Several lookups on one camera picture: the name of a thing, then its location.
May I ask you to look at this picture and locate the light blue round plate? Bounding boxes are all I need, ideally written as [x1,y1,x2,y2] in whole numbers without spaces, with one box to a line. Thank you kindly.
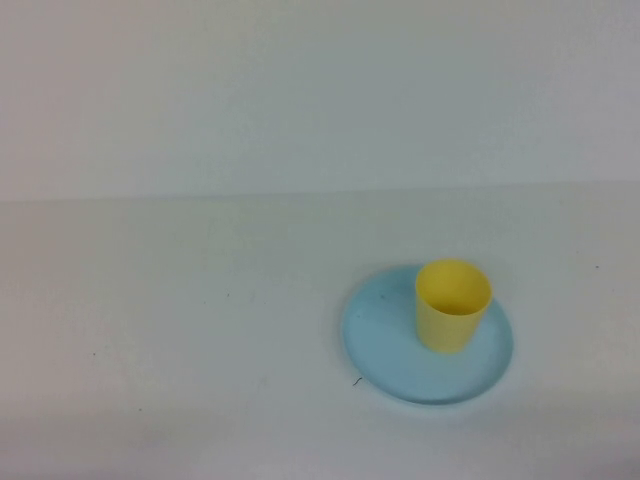
[341,264,516,406]

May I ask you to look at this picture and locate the yellow plastic cup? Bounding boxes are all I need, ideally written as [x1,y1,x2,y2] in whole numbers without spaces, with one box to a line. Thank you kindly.
[414,257,494,356]

